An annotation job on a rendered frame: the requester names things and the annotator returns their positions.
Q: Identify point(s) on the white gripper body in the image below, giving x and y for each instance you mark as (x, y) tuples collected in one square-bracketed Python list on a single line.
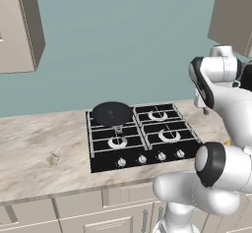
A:
[(199, 99)]

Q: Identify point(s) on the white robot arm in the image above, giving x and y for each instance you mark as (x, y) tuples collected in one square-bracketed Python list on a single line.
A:
[(226, 105)]

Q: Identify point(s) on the yellow lemon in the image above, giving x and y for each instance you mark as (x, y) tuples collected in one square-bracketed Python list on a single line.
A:
[(227, 142)]

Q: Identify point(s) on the black frying pan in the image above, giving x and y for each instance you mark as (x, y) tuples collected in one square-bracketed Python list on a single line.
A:
[(111, 113)]

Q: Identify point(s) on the silver hob knob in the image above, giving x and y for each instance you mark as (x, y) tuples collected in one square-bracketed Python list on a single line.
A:
[(121, 162), (179, 153), (161, 156), (142, 159)]

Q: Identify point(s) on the black gas hob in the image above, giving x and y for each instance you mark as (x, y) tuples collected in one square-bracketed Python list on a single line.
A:
[(144, 145)]

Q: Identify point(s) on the beige drawer front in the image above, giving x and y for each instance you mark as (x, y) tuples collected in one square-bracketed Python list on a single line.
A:
[(131, 194), (78, 204)]

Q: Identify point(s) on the beige wall cupboard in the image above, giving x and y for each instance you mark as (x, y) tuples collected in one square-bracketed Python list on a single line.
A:
[(16, 27), (229, 20)]

